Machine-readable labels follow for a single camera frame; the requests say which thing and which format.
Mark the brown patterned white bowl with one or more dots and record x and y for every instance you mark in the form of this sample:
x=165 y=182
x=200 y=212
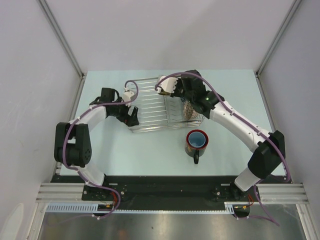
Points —
x=188 y=112

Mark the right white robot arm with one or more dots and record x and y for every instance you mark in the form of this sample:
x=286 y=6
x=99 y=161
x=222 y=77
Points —
x=268 y=148

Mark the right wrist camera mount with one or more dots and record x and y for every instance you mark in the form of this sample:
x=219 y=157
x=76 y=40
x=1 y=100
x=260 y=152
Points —
x=168 y=85

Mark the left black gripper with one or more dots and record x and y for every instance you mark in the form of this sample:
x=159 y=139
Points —
x=129 y=120

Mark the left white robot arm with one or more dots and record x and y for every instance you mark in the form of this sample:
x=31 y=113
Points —
x=72 y=145

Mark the metal wire dish rack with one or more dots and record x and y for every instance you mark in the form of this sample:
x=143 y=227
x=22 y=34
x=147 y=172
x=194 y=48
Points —
x=158 y=112

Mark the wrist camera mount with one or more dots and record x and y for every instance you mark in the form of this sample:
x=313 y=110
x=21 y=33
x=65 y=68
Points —
x=128 y=96
x=168 y=85

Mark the white slotted cable duct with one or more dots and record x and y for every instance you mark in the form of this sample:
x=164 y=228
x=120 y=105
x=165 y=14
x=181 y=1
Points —
x=95 y=208

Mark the black mug red rim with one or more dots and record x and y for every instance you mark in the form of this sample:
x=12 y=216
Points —
x=195 y=153

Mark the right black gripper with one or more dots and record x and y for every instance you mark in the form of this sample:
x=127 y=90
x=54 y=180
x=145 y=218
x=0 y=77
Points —
x=175 y=93

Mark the black square floral plate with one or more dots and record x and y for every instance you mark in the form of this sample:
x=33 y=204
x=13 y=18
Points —
x=164 y=93

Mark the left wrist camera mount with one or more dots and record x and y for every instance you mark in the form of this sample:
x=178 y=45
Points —
x=128 y=96

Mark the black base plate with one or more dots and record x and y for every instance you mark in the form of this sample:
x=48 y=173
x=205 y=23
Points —
x=166 y=193

